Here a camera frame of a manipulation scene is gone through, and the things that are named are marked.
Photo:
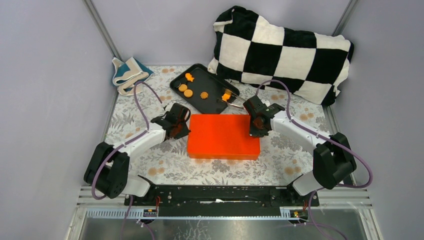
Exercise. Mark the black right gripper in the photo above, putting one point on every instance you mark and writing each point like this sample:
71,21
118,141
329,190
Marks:
254,133

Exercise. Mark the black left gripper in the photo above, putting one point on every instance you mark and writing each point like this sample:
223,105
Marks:
185,132

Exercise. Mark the orange box lid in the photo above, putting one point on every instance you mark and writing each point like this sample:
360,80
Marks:
222,137

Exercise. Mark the black baking tray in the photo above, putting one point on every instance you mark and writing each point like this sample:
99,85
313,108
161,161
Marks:
204,81

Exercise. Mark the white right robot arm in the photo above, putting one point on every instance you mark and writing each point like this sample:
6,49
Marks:
332,158

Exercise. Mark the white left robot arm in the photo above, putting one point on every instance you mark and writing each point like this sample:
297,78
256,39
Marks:
108,169

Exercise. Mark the round orange cookie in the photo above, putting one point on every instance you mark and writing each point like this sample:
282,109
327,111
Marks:
182,88
188,93

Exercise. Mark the orange fish shaped cookie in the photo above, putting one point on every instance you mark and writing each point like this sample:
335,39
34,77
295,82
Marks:
189,77
225,97

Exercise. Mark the black round sandwich cookie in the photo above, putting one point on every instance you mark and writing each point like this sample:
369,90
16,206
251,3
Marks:
177,84

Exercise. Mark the orange swirl cookie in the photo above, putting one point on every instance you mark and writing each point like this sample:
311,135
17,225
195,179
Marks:
204,95

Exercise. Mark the black white checkered pillow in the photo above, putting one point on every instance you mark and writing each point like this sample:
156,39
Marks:
250,50

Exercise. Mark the teal beige folded cloth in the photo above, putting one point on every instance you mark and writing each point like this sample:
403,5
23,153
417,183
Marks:
127,74

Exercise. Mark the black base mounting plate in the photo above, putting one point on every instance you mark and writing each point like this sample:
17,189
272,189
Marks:
222,201

